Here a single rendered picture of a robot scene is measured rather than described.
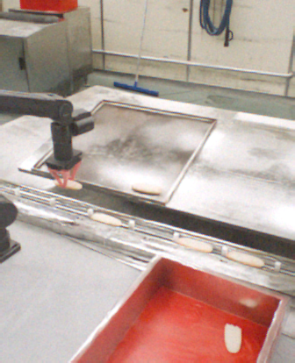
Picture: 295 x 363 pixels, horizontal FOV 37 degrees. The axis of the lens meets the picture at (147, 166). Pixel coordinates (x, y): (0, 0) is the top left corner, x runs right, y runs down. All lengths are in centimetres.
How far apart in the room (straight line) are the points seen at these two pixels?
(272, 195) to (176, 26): 385
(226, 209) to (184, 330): 42
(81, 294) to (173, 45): 421
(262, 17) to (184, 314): 398
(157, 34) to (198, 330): 438
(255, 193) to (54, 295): 66
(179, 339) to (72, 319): 25
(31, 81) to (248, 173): 291
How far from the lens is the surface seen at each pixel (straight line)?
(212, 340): 105
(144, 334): 105
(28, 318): 112
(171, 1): 505
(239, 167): 148
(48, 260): 126
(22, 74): 412
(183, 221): 138
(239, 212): 132
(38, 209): 139
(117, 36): 542
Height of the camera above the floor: 162
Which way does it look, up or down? 29 degrees down
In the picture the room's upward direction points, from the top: straight up
